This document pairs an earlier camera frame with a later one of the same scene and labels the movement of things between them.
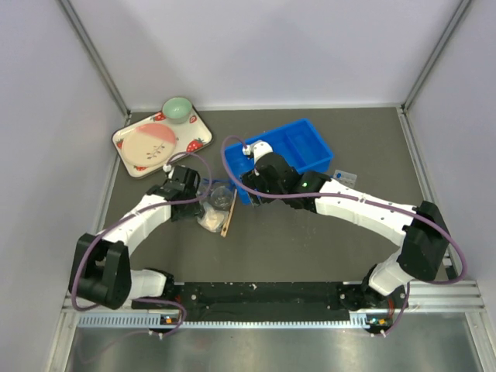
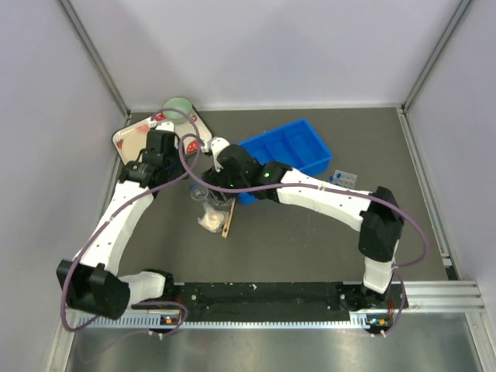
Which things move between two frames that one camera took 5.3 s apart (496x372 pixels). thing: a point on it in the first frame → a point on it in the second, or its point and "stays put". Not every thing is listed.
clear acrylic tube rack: (346, 178) stays put
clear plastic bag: (212, 220) stays put
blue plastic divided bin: (298, 143) stays put
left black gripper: (192, 192) → (177, 155)
